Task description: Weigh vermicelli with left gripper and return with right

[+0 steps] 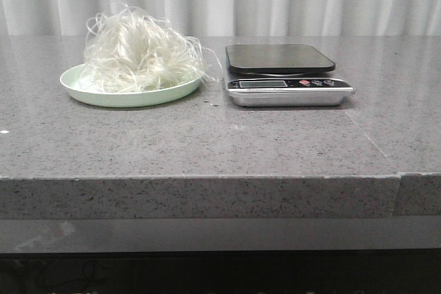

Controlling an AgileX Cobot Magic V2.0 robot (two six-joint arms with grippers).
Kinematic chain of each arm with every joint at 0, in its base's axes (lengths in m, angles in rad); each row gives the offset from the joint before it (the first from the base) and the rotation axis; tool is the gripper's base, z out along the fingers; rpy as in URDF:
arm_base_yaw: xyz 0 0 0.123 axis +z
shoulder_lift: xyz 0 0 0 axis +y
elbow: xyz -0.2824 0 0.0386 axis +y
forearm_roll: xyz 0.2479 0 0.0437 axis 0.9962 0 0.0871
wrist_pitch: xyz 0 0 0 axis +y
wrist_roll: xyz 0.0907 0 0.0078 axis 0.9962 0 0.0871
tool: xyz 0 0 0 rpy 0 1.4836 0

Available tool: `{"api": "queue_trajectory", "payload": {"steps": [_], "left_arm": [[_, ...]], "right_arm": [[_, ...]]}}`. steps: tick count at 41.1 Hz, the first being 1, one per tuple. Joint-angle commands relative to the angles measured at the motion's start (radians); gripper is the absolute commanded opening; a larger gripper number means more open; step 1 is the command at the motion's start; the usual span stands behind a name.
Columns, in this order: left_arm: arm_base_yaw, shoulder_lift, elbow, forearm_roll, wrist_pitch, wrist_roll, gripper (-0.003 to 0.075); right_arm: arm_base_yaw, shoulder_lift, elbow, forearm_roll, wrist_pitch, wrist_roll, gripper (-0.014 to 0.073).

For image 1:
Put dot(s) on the white vermicelli noodle bundle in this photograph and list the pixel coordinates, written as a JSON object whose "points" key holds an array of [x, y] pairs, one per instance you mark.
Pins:
{"points": [[131, 51]]}

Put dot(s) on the black silver kitchen scale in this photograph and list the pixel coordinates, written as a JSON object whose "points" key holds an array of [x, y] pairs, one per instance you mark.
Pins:
{"points": [[282, 75]]}

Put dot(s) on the pale green round plate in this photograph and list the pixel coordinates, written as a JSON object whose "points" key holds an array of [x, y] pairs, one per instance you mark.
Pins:
{"points": [[77, 81]]}

